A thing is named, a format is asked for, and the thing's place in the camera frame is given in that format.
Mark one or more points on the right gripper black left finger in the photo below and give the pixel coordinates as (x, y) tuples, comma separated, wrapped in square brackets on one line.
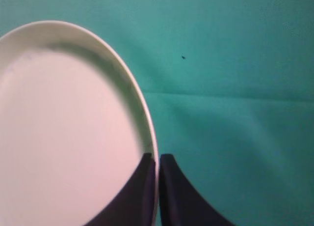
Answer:
[(134, 204)]

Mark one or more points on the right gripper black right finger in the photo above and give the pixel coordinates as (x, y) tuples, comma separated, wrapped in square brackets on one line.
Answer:
[(179, 202)]

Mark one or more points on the pale yellow round plate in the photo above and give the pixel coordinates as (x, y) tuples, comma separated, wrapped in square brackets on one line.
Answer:
[(74, 125)]

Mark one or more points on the green tablecloth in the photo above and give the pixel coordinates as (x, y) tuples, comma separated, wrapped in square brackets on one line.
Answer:
[(230, 88)]

